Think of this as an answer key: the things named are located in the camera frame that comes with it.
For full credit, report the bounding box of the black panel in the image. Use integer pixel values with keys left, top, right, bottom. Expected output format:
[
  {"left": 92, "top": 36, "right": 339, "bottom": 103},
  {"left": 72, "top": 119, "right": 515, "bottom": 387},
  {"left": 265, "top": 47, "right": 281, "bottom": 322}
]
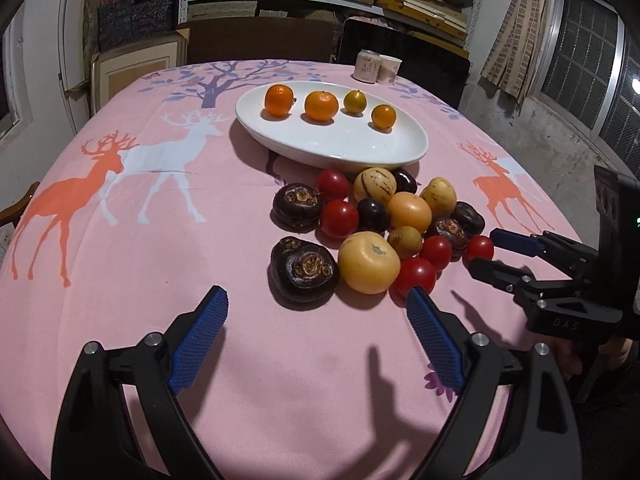
[{"left": 337, "top": 17, "right": 472, "bottom": 111}]

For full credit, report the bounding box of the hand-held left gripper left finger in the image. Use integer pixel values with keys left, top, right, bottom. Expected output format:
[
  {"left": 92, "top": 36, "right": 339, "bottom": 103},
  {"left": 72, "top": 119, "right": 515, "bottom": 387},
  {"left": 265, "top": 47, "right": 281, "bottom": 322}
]
[{"left": 50, "top": 285, "right": 231, "bottom": 480}]

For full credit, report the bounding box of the pink deer print tablecloth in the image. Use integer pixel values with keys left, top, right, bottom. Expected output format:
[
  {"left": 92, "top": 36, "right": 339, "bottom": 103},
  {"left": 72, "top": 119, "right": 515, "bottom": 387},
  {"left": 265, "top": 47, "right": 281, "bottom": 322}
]
[{"left": 0, "top": 59, "right": 591, "bottom": 480}]

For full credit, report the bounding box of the wooden chair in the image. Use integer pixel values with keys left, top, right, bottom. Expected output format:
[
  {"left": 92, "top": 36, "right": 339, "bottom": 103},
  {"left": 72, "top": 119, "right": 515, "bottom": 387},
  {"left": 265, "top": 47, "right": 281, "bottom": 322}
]
[{"left": 0, "top": 182, "right": 41, "bottom": 231}]

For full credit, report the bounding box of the stack of blue patterned boxes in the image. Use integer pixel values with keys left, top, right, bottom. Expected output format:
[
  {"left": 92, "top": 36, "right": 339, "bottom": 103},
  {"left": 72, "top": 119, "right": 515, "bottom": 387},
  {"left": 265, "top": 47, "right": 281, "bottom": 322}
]
[{"left": 97, "top": 0, "right": 177, "bottom": 52}]

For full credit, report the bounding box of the pink drink can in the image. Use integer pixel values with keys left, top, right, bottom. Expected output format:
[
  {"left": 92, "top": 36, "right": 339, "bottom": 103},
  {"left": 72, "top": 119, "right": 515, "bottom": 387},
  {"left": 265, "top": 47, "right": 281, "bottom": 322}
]
[{"left": 354, "top": 50, "right": 382, "bottom": 83}]

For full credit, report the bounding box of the brown cardboard sheet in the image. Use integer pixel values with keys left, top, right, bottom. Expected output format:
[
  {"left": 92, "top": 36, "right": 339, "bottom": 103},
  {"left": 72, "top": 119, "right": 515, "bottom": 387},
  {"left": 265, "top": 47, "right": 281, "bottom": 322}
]
[{"left": 175, "top": 19, "right": 342, "bottom": 68}]

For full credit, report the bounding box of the beige checked curtain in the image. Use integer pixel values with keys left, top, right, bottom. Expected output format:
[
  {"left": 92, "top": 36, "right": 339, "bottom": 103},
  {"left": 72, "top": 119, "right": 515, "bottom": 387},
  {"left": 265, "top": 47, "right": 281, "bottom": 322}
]
[{"left": 480, "top": 0, "right": 557, "bottom": 97}]

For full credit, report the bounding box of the white door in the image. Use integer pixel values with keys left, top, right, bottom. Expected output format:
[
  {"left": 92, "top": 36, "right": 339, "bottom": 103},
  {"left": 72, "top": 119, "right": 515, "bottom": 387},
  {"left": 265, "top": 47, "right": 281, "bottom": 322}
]
[{"left": 56, "top": 0, "right": 98, "bottom": 136}]

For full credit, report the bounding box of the white oval plate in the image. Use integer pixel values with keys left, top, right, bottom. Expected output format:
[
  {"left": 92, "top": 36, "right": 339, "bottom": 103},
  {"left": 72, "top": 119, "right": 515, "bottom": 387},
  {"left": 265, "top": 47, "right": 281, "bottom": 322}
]
[{"left": 235, "top": 81, "right": 430, "bottom": 171}]

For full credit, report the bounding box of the round yellow-orange fruit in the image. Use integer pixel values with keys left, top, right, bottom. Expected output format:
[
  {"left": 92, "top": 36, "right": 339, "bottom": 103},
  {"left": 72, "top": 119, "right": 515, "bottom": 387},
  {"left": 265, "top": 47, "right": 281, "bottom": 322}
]
[
  {"left": 386, "top": 192, "right": 433, "bottom": 233},
  {"left": 337, "top": 231, "right": 402, "bottom": 295}
]

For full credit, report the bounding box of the large dark purple mangosteen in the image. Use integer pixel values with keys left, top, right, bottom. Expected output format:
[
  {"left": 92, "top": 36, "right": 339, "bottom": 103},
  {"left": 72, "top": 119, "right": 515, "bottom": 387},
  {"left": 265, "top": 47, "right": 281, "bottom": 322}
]
[
  {"left": 270, "top": 236, "right": 341, "bottom": 306},
  {"left": 271, "top": 183, "right": 324, "bottom": 233}
]

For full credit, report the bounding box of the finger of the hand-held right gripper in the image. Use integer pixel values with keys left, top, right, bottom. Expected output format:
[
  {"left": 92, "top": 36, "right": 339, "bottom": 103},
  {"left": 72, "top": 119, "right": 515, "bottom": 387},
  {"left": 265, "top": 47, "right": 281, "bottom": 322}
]
[
  {"left": 468, "top": 257, "right": 623, "bottom": 341},
  {"left": 490, "top": 228, "right": 601, "bottom": 281}
]

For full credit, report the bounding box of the small brown kiwi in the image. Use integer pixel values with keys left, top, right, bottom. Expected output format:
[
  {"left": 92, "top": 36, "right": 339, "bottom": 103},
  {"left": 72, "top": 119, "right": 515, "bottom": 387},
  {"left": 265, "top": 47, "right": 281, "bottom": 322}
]
[{"left": 387, "top": 226, "right": 424, "bottom": 259}]

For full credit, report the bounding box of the dark purple plum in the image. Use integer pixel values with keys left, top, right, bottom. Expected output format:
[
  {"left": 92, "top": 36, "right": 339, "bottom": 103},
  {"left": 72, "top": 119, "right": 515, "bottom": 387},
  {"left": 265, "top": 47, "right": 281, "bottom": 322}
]
[
  {"left": 356, "top": 197, "right": 392, "bottom": 233},
  {"left": 390, "top": 167, "right": 418, "bottom": 195}
]

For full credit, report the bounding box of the white paper cup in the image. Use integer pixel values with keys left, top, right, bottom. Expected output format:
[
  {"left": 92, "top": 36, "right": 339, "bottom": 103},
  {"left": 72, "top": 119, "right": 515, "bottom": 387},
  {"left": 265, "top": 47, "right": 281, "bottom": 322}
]
[{"left": 377, "top": 54, "right": 403, "bottom": 85}]

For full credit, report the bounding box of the red cherry tomato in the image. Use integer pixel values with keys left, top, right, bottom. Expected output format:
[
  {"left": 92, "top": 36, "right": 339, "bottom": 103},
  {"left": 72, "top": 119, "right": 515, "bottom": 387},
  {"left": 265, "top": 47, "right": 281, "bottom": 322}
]
[
  {"left": 395, "top": 258, "right": 437, "bottom": 300},
  {"left": 419, "top": 235, "right": 453, "bottom": 272},
  {"left": 315, "top": 169, "right": 350, "bottom": 201},
  {"left": 320, "top": 200, "right": 360, "bottom": 238},
  {"left": 463, "top": 235, "right": 495, "bottom": 267}
]

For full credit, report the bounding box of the large orange tangerine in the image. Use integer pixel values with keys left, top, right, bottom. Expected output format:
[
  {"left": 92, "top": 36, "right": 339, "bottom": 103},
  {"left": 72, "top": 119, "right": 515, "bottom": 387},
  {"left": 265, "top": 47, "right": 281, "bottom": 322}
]
[
  {"left": 304, "top": 90, "right": 340, "bottom": 122},
  {"left": 264, "top": 84, "right": 296, "bottom": 118}
]

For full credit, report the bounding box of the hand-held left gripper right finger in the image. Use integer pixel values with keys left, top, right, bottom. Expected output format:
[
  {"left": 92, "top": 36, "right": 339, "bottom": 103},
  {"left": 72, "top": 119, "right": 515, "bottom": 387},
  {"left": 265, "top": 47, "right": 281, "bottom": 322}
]
[{"left": 400, "top": 285, "right": 583, "bottom": 480}]

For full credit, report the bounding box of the person's right hand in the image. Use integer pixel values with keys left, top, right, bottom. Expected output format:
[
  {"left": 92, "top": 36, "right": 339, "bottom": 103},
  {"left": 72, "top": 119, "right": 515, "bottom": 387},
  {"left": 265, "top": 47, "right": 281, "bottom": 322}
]
[{"left": 552, "top": 342, "right": 586, "bottom": 381}]

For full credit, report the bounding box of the window with mesh grille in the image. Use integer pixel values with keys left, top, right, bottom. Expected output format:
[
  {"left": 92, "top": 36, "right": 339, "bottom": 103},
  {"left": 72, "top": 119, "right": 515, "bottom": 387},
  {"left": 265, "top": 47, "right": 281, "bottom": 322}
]
[{"left": 535, "top": 0, "right": 640, "bottom": 161}]

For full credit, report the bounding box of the small greenish orange tangerine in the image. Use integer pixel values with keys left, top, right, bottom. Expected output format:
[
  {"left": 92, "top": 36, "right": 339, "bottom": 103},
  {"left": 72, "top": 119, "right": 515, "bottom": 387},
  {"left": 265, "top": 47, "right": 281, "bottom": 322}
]
[{"left": 343, "top": 90, "right": 368, "bottom": 115}]

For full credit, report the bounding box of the framed picture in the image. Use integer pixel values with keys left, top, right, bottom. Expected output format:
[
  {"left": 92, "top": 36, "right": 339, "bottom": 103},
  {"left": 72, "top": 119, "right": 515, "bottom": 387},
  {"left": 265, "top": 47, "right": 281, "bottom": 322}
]
[{"left": 91, "top": 35, "right": 187, "bottom": 117}]

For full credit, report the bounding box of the yellow striped pepino melon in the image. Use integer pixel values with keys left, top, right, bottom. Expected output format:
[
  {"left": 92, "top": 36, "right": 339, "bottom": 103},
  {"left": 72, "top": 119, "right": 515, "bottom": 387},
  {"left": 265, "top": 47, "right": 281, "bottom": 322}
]
[
  {"left": 420, "top": 176, "right": 457, "bottom": 218},
  {"left": 353, "top": 167, "right": 398, "bottom": 206}
]

